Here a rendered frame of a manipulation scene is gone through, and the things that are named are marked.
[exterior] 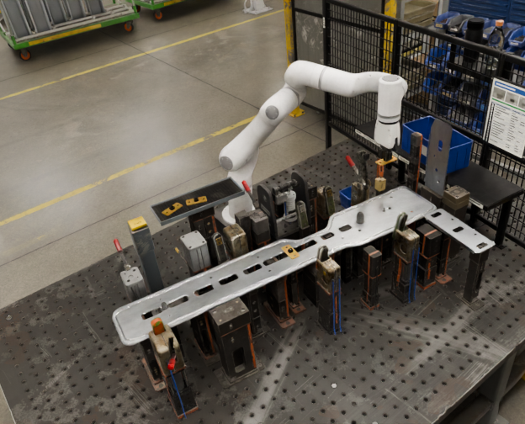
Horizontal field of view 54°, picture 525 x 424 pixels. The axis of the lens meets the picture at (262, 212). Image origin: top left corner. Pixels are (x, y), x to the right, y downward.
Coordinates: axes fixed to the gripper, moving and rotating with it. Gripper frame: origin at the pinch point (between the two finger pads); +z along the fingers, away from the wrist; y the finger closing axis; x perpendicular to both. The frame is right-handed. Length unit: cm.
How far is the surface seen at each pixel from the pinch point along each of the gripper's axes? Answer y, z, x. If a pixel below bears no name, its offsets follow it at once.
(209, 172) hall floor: -232, 128, 5
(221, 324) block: 21, 25, -86
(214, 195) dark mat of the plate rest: -32, 12, -62
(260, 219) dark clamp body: -17, 20, -50
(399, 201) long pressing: -1.6, 27.8, 10.0
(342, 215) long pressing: -7.5, 27.7, -15.6
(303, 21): -264, 32, 127
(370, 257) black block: 18.6, 29.7, -21.4
